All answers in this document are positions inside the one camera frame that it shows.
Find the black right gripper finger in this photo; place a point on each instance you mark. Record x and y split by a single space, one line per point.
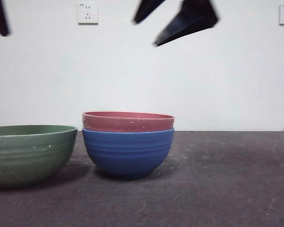
148 9
191 21

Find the red ribbed bowl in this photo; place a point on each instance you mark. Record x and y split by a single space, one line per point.
123 123

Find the green ribbed bowl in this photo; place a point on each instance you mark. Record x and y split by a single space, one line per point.
26 158

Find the blue ribbed bowl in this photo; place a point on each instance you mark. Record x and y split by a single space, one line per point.
129 153

